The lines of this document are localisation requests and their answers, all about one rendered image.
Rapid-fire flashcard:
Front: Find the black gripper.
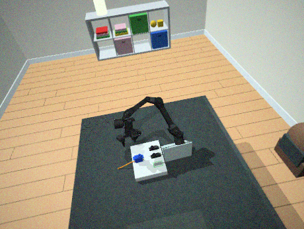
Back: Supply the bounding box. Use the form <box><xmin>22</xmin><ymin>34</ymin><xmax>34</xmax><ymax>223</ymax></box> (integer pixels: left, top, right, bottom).
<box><xmin>116</xmin><ymin>127</ymin><xmax>141</xmax><ymax>147</ymax></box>

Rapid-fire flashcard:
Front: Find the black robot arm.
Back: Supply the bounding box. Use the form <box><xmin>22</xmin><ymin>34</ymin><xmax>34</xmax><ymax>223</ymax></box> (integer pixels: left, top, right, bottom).
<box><xmin>114</xmin><ymin>97</ymin><xmax>185</xmax><ymax>145</ymax></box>

